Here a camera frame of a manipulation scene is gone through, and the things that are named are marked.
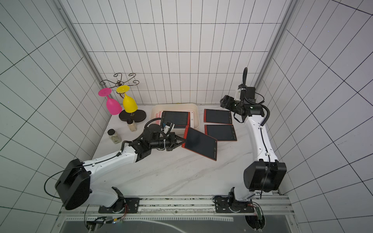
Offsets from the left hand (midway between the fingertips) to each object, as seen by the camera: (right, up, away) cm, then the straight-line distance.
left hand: (184, 142), depth 75 cm
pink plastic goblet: (-45, +19, +15) cm, 51 cm away
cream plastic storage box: (-22, +20, +35) cm, 46 cm away
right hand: (+25, +23, +6) cm, 35 cm away
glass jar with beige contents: (-37, +8, +23) cm, 44 cm away
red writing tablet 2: (+24, +14, +40) cm, 49 cm away
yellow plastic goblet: (-35, +21, +14) cm, 44 cm away
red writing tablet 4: (-6, +12, +33) cm, 35 cm away
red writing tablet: (+11, -6, +26) cm, 28 cm away
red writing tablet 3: (+27, +1, +32) cm, 42 cm away
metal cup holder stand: (-37, +13, +35) cm, 53 cm away
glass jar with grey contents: (-46, -1, +18) cm, 49 cm away
